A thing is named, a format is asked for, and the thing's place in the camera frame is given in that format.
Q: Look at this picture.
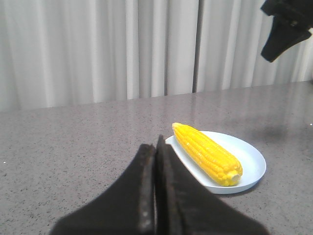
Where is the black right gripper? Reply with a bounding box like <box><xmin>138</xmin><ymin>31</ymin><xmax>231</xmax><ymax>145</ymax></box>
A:
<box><xmin>261</xmin><ymin>0</ymin><xmax>313</xmax><ymax>62</ymax></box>

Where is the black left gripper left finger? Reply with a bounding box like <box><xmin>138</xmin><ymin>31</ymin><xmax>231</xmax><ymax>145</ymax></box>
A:
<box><xmin>50</xmin><ymin>144</ymin><xmax>156</xmax><ymax>235</ymax></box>

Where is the yellow corn cob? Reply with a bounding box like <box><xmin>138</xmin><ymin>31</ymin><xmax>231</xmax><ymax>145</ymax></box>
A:
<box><xmin>172</xmin><ymin>122</ymin><xmax>243</xmax><ymax>187</ymax></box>

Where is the white curtain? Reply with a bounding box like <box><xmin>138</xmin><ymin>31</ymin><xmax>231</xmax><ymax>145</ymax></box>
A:
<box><xmin>0</xmin><ymin>0</ymin><xmax>313</xmax><ymax>111</ymax></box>

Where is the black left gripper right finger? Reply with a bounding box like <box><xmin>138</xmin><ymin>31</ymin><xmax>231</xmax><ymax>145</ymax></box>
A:
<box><xmin>156</xmin><ymin>136</ymin><xmax>269</xmax><ymax>235</ymax></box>

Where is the light blue plate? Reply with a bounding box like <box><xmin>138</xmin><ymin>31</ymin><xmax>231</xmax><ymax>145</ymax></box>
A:
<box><xmin>165</xmin><ymin>131</ymin><xmax>267</xmax><ymax>194</ymax></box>

